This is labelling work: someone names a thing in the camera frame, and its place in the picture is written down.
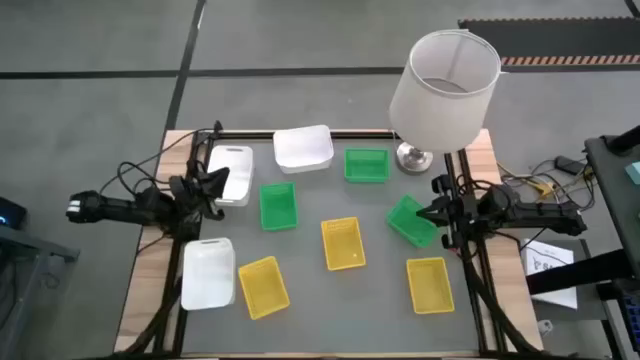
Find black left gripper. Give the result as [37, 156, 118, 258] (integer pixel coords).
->
[168, 166, 232, 226]

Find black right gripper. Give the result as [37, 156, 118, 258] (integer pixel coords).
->
[416, 173, 482, 250]

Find green plastic mesh basket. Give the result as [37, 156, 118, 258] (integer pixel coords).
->
[258, 181, 300, 232]
[385, 193, 440, 249]
[343, 147, 391, 184]

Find white plastic basket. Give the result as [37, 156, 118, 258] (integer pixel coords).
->
[180, 237, 237, 312]
[206, 144, 255, 208]
[272, 124, 335, 175]

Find yellow plastic mesh basket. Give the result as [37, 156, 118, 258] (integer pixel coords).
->
[237, 255, 291, 321]
[405, 256, 456, 316]
[320, 216, 367, 272]

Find white shade silver table lamp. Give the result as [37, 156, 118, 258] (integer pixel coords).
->
[388, 28, 503, 176]

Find white printed paper sheet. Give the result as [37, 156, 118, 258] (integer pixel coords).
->
[520, 238, 579, 310]

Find black power adapter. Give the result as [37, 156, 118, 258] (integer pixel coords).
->
[554, 155, 586, 175]

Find grey table mat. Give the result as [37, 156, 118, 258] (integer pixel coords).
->
[180, 138, 481, 354]

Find black side desk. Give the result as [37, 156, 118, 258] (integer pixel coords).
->
[525, 124, 640, 296]

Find grey metal cart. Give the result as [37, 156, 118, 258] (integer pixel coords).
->
[0, 224, 81, 360]

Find black device with blue light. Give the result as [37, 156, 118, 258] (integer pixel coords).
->
[0, 196, 28, 231]

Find black hazard striped floor mat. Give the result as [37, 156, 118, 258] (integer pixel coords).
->
[458, 17, 640, 67]

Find blue plastic crate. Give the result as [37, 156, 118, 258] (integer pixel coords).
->
[622, 294, 640, 342]

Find black left base cable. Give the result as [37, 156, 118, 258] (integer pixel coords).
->
[98, 120, 224, 199]

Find black aluminium table frame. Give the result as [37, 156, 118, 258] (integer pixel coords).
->
[114, 128, 544, 359]

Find tangled floor cables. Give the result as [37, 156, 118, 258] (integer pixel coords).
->
[498, 157, 597, 212]

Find black braided cable sleeve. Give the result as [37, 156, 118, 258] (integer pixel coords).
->
[463, 257, 536, 357]
[118, 277, 184, 357]

